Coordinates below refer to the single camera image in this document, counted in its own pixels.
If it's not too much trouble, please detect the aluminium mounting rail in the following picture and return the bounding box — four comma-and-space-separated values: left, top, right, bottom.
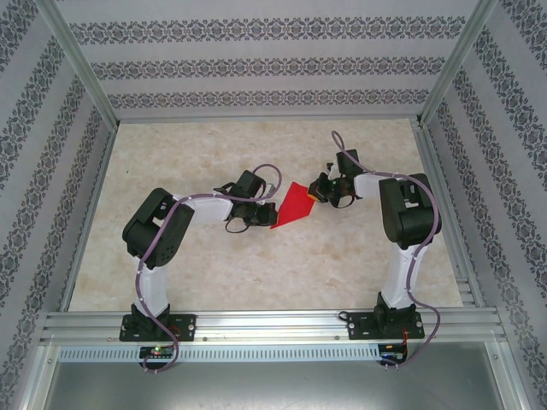
40, 310, 508, 345

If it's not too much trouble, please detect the slotted grey cable duct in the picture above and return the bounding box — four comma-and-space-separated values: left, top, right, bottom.
57, 343, 384, 362

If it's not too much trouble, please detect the left gripper black cable loop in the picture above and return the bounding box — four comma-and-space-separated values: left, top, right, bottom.
224, 214, 254, 235

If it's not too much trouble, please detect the right gripper black cable loop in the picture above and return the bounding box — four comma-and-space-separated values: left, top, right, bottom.
330, 193, 359, 211

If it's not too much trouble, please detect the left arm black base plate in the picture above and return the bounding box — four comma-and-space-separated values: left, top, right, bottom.
120, 313, 198, 343

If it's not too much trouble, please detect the red cloth piece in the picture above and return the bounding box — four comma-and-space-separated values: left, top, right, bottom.
268, 181, 318, 231

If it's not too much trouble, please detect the aluminium frame post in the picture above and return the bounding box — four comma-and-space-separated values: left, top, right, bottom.
36, 0, 121, 126
416, 0, 501, 126

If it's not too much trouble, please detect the gripper black cable loop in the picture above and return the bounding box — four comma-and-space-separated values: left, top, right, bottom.
330, 193, 359, 211
224, 214, 254, 235

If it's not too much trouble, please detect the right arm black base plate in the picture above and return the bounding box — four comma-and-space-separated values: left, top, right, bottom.
346, 311, 425, 342

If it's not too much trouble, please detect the aluminium side rail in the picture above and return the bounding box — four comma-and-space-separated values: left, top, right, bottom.
59, 123, 119, 313
412, 121, 486, 308

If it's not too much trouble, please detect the small circuit board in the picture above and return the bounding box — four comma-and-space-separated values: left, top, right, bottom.
140, 345, 174, 360
381, 343, 407, 362

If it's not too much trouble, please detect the aluminium back frame bar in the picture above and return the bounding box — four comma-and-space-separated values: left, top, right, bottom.
115, 113, 422, 126

